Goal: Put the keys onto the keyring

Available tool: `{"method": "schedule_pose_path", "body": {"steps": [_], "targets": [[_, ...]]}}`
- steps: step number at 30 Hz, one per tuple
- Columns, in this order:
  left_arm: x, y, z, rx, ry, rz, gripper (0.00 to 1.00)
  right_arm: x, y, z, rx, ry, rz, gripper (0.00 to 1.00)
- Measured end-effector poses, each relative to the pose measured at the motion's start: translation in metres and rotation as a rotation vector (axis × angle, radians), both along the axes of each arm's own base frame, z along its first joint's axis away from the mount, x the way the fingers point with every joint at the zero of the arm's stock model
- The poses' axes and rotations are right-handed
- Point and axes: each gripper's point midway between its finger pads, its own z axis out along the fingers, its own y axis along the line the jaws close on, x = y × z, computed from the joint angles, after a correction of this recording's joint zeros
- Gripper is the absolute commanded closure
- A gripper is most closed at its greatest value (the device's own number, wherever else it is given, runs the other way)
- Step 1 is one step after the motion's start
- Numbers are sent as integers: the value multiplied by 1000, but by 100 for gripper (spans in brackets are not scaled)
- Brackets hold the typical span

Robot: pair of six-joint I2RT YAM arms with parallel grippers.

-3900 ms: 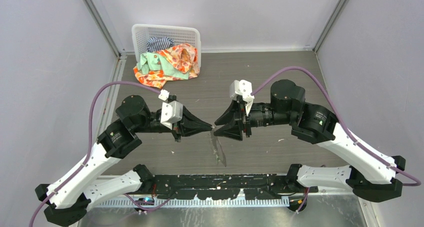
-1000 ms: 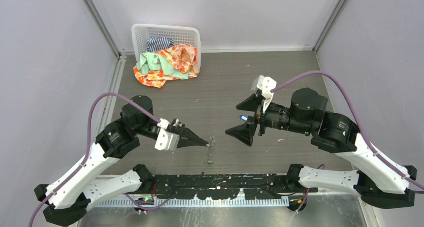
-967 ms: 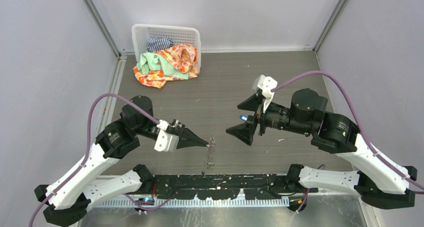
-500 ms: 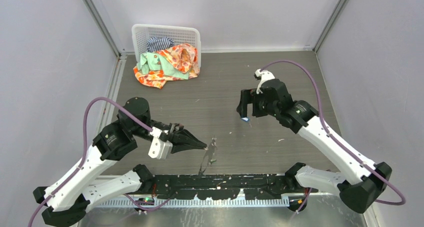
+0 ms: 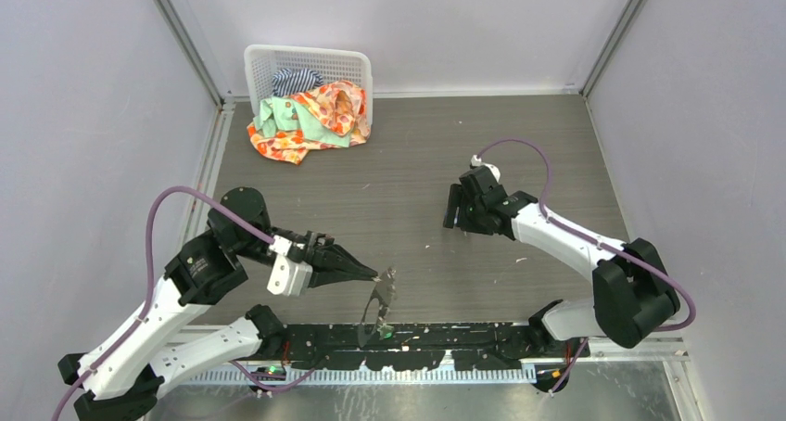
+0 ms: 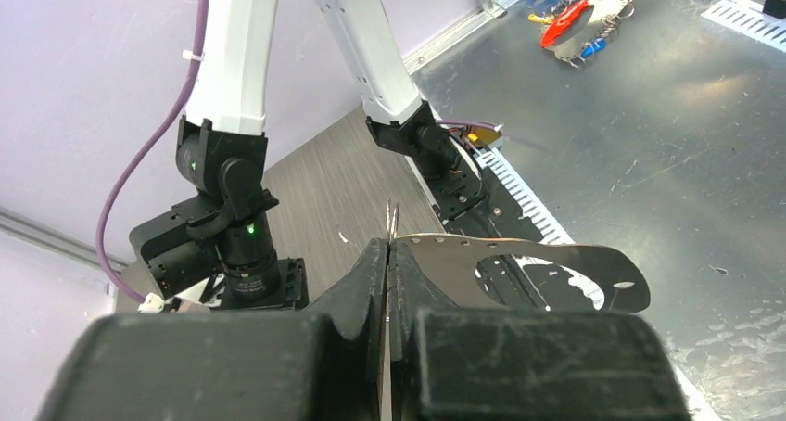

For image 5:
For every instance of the mint green cloth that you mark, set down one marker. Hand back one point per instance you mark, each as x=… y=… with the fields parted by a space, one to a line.
x=285 y=115

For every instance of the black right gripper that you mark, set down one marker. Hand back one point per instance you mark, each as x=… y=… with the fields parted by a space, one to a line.
x=458 y=194

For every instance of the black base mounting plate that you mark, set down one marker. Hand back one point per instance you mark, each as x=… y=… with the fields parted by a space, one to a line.
x=411 y=347

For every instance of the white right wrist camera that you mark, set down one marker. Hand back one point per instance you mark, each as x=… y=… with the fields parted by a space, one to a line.
x=476 y=162

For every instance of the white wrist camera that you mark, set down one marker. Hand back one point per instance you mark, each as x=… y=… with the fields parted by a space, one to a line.
x=290 y=274
x=476 y=162

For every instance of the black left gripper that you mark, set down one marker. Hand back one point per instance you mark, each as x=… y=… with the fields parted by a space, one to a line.
x=327 y=256

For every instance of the blue striped cloth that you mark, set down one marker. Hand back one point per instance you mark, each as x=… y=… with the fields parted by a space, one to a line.
x=287 y=82

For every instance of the metal keyring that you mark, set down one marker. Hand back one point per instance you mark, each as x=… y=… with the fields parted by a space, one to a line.
x=386 y=278

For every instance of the aluminium frame rail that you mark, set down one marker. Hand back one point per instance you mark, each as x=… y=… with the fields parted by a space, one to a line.
x=649 y=350

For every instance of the orange floral cloth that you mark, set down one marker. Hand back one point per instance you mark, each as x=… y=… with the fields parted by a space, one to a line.
x=340 y=106

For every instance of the perforated cable duct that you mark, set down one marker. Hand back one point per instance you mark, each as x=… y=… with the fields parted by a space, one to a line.
x=444 y=374

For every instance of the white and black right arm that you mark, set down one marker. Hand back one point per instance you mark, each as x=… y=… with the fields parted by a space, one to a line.
x=630 y=297

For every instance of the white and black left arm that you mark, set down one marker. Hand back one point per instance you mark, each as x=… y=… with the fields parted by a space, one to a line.
x=126 y=375

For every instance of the white plastic laundry basket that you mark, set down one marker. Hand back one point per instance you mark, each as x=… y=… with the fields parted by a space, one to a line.
x=261 y=62

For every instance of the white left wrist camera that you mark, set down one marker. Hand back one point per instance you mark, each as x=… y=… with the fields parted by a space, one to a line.
x=290 y=274

